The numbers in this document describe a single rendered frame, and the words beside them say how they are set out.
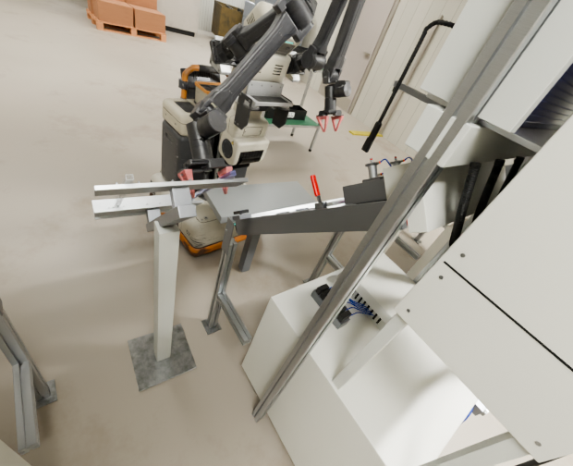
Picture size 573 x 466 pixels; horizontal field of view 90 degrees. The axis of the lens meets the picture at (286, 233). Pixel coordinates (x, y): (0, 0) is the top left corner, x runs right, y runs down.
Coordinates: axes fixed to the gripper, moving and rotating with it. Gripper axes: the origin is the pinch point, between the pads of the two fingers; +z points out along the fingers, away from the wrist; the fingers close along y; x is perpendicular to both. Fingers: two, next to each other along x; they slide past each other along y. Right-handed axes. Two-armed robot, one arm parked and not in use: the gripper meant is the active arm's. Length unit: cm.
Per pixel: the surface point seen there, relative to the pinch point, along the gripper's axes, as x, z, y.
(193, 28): 570, -451, 268
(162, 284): 25.5, 26.1, -12.8
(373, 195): -37.7, 9.0, 23.6
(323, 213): -24.9, 11.2, 19.3
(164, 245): 12.3, 12.7, -12.5
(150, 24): 490, -382, 145
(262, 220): 4.6, 10.7, 18.6
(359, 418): -23, 70, 21
